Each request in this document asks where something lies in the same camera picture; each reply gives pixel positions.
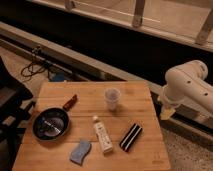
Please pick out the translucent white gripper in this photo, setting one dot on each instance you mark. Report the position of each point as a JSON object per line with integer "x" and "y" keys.
{"x": 166, "y": 113}

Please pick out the white lotion bottle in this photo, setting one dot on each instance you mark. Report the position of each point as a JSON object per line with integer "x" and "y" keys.
{"x": 102, "y": 135}

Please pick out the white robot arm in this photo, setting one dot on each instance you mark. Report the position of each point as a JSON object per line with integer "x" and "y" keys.
{"x": 185, "y": 81}

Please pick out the black white striped eraser block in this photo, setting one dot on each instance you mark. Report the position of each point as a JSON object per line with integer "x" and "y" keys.
{"x": 130, "y": 137}

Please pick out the clear plastic cup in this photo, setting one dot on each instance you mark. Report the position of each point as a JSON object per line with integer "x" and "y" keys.
{"x": 112, "y": 96}

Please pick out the blue sponge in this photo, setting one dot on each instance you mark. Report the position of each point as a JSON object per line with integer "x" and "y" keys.
{"x": 80, "y": 151}

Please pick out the blue object on floor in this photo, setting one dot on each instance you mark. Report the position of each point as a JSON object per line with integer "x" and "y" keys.
{"x": 58, "y": 78}

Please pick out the black chair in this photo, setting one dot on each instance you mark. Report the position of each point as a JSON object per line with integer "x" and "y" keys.
{"x": 12, "y": 94}

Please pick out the metal window frame rail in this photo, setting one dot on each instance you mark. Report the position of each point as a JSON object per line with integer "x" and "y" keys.
{"x": 189, "y": 22}

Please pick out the black frying pan red handle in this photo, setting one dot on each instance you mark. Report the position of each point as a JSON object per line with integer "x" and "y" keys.
{"x": 53, "y": 122}

